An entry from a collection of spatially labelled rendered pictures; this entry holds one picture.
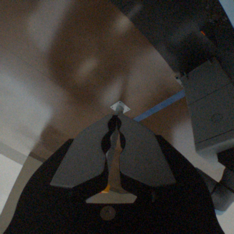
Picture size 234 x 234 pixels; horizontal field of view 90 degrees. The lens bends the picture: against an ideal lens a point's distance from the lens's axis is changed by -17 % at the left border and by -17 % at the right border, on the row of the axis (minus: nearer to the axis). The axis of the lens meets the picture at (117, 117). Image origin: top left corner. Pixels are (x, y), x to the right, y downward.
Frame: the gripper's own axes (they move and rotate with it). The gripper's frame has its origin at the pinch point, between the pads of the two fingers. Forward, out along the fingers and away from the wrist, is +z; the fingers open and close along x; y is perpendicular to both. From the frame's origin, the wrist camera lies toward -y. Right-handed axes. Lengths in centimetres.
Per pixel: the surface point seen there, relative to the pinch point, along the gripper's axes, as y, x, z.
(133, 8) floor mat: -34, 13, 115
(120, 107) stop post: 73, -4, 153
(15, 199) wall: 415, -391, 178
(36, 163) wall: 373, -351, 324
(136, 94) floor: 53, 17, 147
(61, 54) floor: -1, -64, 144
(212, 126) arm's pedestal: 43, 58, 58
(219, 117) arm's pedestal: 38, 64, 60
